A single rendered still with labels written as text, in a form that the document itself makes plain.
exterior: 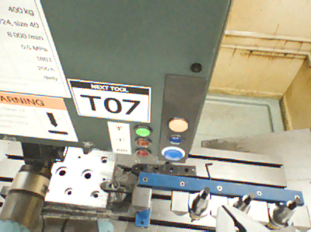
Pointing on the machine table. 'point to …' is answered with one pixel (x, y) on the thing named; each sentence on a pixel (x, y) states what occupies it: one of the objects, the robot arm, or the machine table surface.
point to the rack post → (143, 217)
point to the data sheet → (19, 49)
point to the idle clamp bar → (165, 170)
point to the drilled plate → (81, 198)
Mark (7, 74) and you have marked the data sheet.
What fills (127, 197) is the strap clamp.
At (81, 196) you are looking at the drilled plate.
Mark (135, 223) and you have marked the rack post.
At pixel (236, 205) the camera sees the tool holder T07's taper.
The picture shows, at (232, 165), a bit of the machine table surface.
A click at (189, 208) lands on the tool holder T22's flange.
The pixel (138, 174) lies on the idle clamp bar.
